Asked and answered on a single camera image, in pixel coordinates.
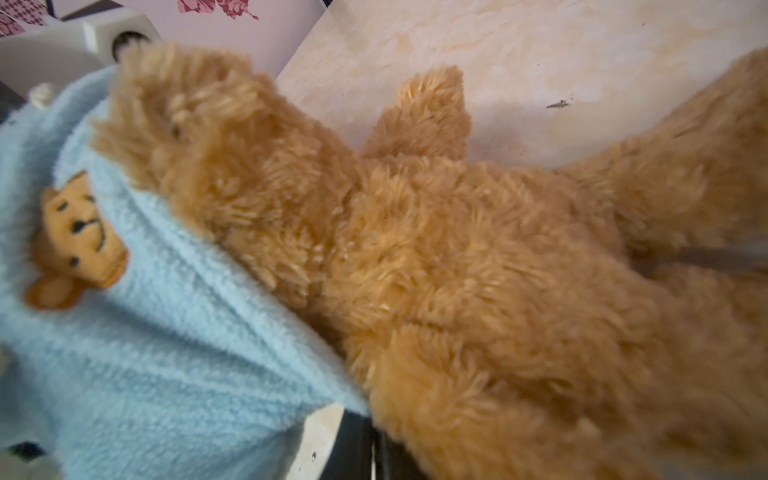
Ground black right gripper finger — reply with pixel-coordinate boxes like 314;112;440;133
635;239;767;276

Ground tan plush teddy bear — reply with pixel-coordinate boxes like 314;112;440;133
92;42;767;479

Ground light blue fleece hoodie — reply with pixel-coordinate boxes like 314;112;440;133
1;68;368;479

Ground black table edge rail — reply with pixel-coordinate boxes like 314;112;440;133
320;410;427;480

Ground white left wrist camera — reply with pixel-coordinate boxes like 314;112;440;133
1;6;160;97

